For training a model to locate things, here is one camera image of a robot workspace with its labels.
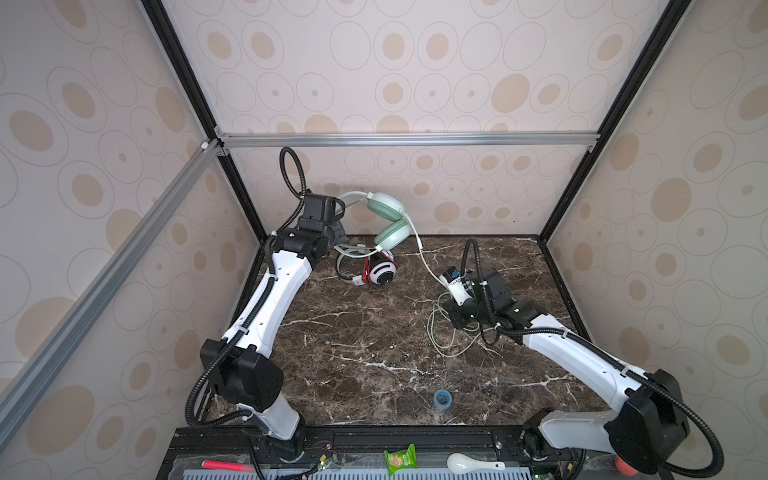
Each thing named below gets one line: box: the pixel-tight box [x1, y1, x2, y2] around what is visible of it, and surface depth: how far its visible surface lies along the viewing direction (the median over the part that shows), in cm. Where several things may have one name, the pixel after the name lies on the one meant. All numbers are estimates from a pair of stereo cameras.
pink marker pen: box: [201, 460, 254, 472], surface depth 73 cm
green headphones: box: [334, 191, 412, 258], surface depth 76 cm
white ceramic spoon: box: [447, 453, 505, 475], surface depth 72 cm
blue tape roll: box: [434, 389, 453, 411], surface depth 82 cm
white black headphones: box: [336, 250, 397, 286], surface depth 104 cm
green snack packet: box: [384, 443, 417, 477], surface depth 71 cm
